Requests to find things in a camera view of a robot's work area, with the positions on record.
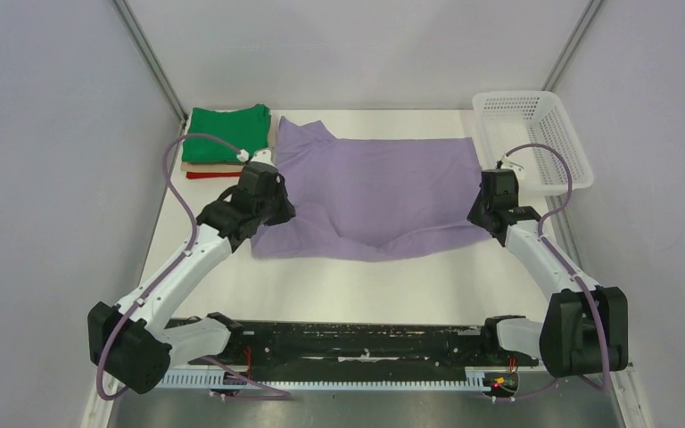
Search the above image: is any purple t shirt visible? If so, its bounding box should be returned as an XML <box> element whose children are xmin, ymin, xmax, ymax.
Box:
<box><xmin>251</xmin><ymin>119</ymin><xmax>488</xmax><ymax>262</ymax></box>

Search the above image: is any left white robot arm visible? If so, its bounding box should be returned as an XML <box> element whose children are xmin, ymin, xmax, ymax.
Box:
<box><xmin>87</xmin><ymin>149</ymin><xmax>295</xmax><ymax>399</ymax></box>

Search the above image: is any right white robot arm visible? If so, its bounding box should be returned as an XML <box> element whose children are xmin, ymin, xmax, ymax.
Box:
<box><xmin>467</xmin><ymin>169</ymin><xmax>630</xmax><ymax>378</ymax></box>

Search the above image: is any folded green t shirt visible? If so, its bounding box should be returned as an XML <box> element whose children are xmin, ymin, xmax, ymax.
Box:
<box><xmin>181</xmin><ymin>104</ymin><xmax>271</xmax><ymax>164</ymax></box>

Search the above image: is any folded red t shirt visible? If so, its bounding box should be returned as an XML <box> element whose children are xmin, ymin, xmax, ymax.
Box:
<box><xmin>186</xmin><ymin>170</ymin><xmax>241</xmax><ymax>179</ymax></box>

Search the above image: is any white plastic basket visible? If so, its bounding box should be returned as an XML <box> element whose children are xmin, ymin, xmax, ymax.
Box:
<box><xmin>472</xmin><ymin>90</ymin><xmax>594</xmax><ymax>196</ymax></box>

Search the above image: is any aluminium front frame rail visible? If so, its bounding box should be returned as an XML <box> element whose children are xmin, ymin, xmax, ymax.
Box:
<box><xmin>98</xmin><ymin>329</ymin><xmax>636</xmax><ymax>372</ymax></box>

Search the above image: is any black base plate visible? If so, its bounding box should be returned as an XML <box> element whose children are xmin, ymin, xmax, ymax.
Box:
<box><xmin>165</xmin><ymin>318</ymin><xmax>540</xmax><ymax>385</ymax></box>

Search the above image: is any right aluminium corner rail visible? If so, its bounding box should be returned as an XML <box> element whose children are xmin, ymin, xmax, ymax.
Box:
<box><xmin>541</xmin><ymin>0</ymin><xmax>606</xmax><ymax>92</ymax></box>

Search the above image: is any aluminium corner rail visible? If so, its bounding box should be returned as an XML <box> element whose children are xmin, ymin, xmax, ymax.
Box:
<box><xmin>541</xmin><ymin>0</ymin><xmax>606</xmax><ymax>92</ymax></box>
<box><xmin>110</xmin><ymin>0</ymin><xmax>188</xmax><ymax>128</ymax></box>

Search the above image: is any white slotted cable duct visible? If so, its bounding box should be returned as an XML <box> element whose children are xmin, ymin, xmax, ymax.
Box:
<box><xmin>158</xmin><ymin>366</ymin><xmax>519</xmax><ymax>393</ymax></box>

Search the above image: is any left aluminium corner rail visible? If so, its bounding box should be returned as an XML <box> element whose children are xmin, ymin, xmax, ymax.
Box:
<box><xmin>110</xmin><ymin>0</ymin><xmax>188</xmax><ymax>128</ymax></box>

